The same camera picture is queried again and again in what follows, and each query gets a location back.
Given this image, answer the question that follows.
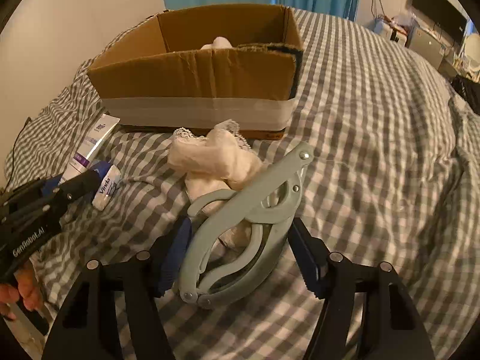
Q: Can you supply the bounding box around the blue Vinda tissue pack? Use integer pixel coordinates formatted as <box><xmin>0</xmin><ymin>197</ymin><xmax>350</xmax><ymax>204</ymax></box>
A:
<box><xmin>92</xmin><ymin>161</ymin><xmax>121</xmax><ymax>211</ymax></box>

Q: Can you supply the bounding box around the cream lace cloth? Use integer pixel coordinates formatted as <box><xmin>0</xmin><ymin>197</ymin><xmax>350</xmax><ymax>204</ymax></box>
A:
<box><xmin>166</xmin><ymin>118</ymin><xmax>269</xmax><ymax>251</ymax></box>

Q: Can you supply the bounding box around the pale green folding hanger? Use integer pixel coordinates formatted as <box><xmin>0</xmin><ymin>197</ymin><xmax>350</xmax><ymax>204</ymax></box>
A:
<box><xmin>177</xmin><ymin>142</ymin><xmax>314</xmax><ymax>309</ymax></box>

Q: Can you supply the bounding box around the white plush toy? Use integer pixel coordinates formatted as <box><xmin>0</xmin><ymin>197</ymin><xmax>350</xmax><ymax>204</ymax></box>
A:
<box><xmin>201</xmin><ymin>37</ymin><xmax>233</xmax><ymax>50</ymax></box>

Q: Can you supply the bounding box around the person's left hand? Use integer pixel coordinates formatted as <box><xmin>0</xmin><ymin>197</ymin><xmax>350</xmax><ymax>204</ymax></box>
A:
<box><xmin>0</xmin><ymin>260</ymin><xmax>43</xmax><ymax>320</ymax></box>

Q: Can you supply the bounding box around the grey checked bed cover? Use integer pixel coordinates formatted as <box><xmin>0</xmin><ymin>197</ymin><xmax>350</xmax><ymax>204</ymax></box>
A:
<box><xmin>8</xmin><ymin>8</ymin><xmax>479</xmax><ymax>359</ymax></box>

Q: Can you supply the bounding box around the brown cardboard box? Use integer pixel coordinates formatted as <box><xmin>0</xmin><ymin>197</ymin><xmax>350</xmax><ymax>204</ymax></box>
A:
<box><xmin>87</xmin><ymin>3</ymin><xmax>304</xmax><ymax>140</ymax></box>

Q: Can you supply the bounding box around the black chair with clothes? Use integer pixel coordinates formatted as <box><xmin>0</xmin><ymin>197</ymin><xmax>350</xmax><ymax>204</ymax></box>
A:
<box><xmin>451</xmin><ymin>75</ymin><xmax>480</xmax><ymax>115</ymax></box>

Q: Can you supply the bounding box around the grey mini fridge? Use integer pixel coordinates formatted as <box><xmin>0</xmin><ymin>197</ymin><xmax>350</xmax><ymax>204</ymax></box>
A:
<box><xmin>407</xmin><ymin>26</ymin><xmax>445</xmax><ymax>69</ymax></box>

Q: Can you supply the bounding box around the black cable on wall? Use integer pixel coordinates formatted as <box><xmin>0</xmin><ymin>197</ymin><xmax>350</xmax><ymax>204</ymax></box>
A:
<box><xmin>3</xmin><ymin>116</ymin><xmax>33</xmax><ymax>190</ymax></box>

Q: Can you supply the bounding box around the black wall television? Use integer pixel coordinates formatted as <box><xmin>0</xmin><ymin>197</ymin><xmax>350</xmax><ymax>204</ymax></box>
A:
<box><xmin>412</xmin><ymin>0</ymin><xmax>467</xmax><ymax>45</ymax></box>

